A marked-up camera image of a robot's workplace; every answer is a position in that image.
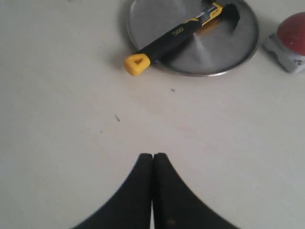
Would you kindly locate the yellow black claw hammer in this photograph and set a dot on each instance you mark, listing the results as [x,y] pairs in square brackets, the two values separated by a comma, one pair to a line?
[136,63]

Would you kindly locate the red dome push button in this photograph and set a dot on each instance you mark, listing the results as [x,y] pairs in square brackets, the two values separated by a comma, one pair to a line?
[287,43]

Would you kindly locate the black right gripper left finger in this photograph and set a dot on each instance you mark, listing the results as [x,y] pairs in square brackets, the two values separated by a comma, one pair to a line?
[130,206]

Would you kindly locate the round steel plate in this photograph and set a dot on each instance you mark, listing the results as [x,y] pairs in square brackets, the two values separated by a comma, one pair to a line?
[212,50]

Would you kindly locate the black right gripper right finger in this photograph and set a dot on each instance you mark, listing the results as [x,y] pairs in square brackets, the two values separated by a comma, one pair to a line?
[175,206]

